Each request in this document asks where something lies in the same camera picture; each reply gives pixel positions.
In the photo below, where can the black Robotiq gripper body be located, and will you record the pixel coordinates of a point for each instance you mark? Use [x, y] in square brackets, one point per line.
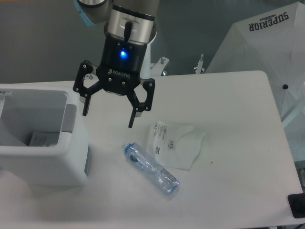
[120, 65]

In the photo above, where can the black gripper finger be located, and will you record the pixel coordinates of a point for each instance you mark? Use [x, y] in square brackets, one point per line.
[137, 106]
[86, 67]

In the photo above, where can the white plastic wrapper with print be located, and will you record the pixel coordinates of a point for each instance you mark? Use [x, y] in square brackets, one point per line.
[174, 145]

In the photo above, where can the clear crushed plastic bottle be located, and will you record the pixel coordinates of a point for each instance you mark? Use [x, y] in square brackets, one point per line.
[156, 173]

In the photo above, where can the silver and grey robot arm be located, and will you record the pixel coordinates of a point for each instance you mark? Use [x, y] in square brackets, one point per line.
[129, 26]

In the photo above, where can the white plastic trash can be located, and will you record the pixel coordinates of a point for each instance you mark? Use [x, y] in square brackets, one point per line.
[43, 139]

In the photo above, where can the white Superior umbrella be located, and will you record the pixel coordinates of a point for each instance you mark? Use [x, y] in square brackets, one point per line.
[273, 42]

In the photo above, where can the black device at table edge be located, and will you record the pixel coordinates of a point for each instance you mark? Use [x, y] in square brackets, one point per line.
[297, 205]

